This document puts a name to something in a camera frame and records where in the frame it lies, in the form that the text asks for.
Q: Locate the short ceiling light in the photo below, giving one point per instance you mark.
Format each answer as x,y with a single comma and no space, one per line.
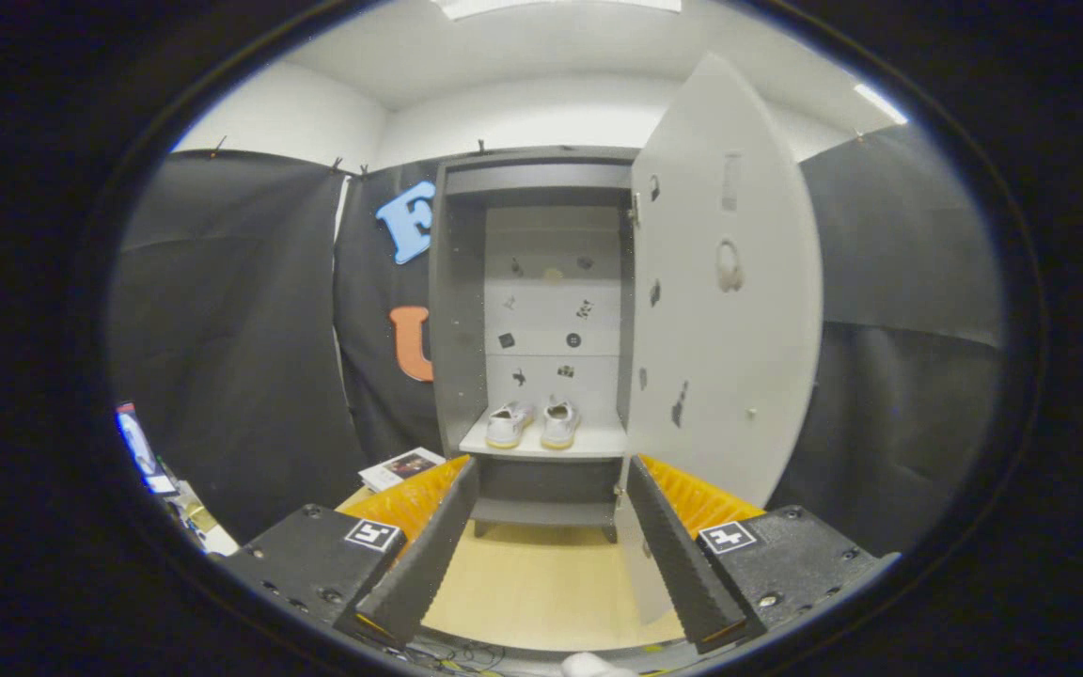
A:
880,103

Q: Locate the long ceiling light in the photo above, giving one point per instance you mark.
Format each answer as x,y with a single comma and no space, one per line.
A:
551,6

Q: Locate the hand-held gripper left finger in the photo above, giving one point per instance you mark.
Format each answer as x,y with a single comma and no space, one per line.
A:
429,564

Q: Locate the white book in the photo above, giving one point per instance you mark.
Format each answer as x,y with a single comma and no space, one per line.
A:
400,467

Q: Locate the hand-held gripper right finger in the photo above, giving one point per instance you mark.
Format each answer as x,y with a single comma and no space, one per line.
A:
682,564

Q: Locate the black backdrop cloth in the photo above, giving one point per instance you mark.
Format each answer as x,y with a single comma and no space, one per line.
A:
241,329

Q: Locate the grey shoe cabinet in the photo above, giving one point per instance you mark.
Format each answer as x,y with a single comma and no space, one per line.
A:
457,310

